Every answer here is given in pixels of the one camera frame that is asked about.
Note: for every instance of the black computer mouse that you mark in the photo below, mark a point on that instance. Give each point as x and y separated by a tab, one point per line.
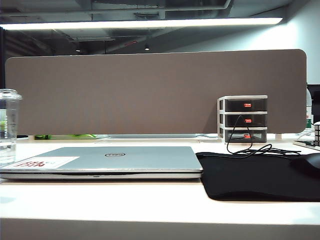
307	163

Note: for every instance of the long ceiling light strip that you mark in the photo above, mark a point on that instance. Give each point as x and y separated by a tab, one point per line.
140	23

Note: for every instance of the white red laptop sticker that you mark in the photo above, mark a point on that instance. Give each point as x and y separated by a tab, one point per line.
42	162

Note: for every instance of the clear water bottle green label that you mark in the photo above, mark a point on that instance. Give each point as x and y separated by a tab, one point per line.
309	110

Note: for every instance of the black mouse pad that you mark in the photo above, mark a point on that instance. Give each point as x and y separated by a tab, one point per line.
245	177

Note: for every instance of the Rubik's cube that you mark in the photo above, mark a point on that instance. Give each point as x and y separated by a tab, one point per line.
317	135

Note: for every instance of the silver Dell laptop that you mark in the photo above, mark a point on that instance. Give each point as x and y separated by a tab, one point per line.
140	160

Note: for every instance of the white drawer organizer frame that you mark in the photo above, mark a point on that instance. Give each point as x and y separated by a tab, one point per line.
220	117

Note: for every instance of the black monitor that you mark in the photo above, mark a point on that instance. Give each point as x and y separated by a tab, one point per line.
315	102

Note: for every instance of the white divider bracket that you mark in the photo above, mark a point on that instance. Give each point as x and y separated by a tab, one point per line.
30	137
278	136

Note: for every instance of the brown felt desk divider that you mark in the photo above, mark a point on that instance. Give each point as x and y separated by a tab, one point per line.
150	92

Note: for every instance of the clear plastic coffee cup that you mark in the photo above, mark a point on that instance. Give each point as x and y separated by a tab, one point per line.
8	125

